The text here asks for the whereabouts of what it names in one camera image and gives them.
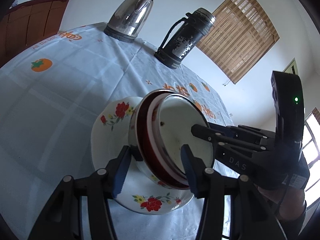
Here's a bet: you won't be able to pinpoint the white enamel bowl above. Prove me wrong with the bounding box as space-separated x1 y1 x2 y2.
152 94 214 183

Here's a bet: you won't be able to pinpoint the stainless steel bowl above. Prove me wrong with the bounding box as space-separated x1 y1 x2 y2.
129 89 189 190

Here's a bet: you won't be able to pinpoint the white plate red flowers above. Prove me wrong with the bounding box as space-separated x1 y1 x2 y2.
91 96 194 215

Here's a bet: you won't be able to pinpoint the red plastic bowl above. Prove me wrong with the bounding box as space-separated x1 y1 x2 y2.
146 90 188 189

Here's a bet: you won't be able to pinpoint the person's right hand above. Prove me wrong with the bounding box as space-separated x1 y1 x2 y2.
256 186 305 221

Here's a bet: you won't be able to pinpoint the large glass window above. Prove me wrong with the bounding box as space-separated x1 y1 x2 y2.
303 108 319 207

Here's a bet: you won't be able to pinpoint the bamboo window blind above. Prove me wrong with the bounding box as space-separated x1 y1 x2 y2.
197 0 279 84

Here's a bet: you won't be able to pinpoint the black thermos flask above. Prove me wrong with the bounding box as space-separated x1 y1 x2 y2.
155 8 215 69

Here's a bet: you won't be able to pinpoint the light blue printed tablecloth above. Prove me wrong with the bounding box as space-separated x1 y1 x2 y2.
1 23 233 239

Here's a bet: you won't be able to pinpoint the stainless steel electric kettle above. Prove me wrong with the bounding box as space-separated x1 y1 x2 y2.
104 0 153 43

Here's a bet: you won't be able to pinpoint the brown wooden sideboard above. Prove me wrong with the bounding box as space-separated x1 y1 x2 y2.
1 0 69 66

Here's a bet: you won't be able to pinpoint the black cable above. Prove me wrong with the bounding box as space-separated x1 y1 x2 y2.
273 187 291 230

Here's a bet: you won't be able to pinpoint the green wall panel box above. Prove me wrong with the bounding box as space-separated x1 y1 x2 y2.
283 58 298 75

